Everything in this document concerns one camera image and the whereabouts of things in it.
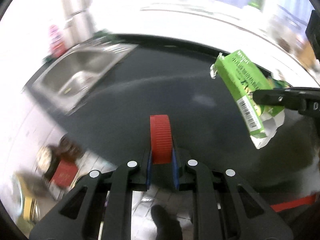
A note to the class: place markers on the red box on floor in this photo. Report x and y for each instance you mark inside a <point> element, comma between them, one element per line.
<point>64,174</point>

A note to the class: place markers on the stainless steel sink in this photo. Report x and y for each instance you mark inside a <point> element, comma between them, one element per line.
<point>73,75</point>

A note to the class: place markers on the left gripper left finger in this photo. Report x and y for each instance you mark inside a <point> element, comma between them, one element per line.
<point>99,206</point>

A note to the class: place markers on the chrome faucet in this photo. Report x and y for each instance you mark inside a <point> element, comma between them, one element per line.
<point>80,21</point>

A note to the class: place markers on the pink red detergent bottle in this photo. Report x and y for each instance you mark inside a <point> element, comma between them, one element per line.
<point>57,45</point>

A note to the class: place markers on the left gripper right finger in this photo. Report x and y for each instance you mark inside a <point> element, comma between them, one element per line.
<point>224,206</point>

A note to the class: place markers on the dark green cloth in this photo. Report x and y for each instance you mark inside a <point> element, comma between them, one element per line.
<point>104,36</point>

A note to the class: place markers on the red plastic bottle cap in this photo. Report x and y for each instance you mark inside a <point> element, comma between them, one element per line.
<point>161,139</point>

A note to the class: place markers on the red kitchen cabinet front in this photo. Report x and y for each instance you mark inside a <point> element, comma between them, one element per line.
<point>308,200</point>

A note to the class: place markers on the green milk carton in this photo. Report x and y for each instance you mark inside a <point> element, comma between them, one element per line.
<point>242,78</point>

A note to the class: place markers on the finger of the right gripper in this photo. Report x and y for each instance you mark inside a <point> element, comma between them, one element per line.
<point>301,99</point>

